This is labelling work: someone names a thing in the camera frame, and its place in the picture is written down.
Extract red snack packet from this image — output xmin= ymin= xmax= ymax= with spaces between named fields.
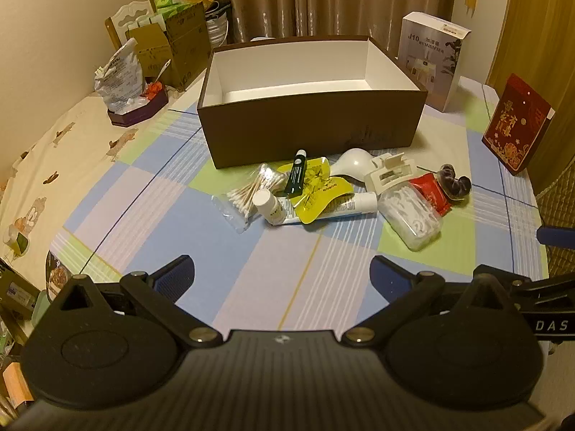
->
xmin=410 ymin=173 xmax=454 ymax=218

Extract white plastic spoon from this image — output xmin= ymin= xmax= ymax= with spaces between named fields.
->
xmin=330 ymin=148 xmax=376 ymax=185

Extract purple tray box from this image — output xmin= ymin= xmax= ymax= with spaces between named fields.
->
xmin=109 ymin=85 xmax=169 ymax=127

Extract bag of cotton swabs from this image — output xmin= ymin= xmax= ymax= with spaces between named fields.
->
xmin=215 ymin=164 xmax=288 ymax=234

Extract crumpled clear plastic bag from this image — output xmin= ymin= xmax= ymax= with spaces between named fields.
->
xmin=94 ymin=38 xmax=147 ymax=115

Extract cream cartoon printed sheet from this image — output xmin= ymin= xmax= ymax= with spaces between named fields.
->
xmin=0 ymin=94 xmax=203 ymax=279

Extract white humidifier box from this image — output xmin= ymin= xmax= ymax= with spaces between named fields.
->
xmin=397 ymin=11 xmax=472 ymax=113

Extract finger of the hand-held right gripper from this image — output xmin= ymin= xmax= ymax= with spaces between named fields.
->
xmin=537 ymin=227 xmax=575 ymax=246

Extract dark green tube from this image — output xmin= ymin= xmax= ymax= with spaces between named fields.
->
xmin=285 ymin=149 xmax=308 ymax=197

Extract yellow foil packet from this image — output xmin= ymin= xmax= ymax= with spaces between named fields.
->
xmin=276 ymin=156 xmax=355 ymax=225

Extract green packets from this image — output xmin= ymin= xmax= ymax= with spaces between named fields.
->
xmin=153 ymin=0 xmax=190 ymax=15

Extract open tan cardboard box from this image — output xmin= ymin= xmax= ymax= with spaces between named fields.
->
xmin=105 ymin=2 xmax=212 ymax=93

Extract white pill bottle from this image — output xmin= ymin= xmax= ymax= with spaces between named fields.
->
xmin=252 ymin=189 xmax=287 ymax=226

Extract red gift box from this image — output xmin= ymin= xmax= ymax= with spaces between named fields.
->
xmin=482 ymin=73 xmax=555 ymax=176

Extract beige curtain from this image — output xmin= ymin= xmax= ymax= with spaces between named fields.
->
xmin=173 ymin=0 xmax=454 ymax=57

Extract metal spoon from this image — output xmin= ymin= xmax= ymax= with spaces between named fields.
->
xmin=153 ymin=58 xmax=172 ymax=86

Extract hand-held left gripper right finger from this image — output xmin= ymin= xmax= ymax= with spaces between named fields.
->
xmin=342 ymin=255 xmax=518 ymax=349

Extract white hair claw clip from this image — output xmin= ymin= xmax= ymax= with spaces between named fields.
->
xmin=363 ymin=153 xmax=418 ymax=196

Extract checkered bed sheet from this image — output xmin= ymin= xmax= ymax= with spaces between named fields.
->
xmin=45 ymin=76 xmax=551 ymax=333

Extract white toothpaste tube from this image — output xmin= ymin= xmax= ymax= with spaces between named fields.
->
xmin=272 ymin=191 xmax=378 ymax=227

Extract brown scrunchie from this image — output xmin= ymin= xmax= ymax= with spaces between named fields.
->
xmin=438 ymin=164 xmax=472 ymax=203

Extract woven rattan chair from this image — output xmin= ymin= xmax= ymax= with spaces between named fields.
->
xmin=534 ymin=157 xmax=575 ymax=274

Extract black striped bag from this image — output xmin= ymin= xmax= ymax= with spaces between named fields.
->
xmin=204 ymin=0 xmax=233 ymax=50

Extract brown cardboard box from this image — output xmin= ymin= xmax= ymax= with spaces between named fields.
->
xmin=197 ymin=34 xmax=427 ymax=170

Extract white chair back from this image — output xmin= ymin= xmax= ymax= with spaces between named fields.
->
xmin=112 ymin=1 xmax=156 ymax=32

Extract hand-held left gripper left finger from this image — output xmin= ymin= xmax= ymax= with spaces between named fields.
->
xmin=57 ymin=255 xmax=224 ymax=349

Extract clear box of floss picks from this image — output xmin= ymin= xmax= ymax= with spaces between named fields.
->
xmin=377 ymin=183 xmax=445 ymax=252

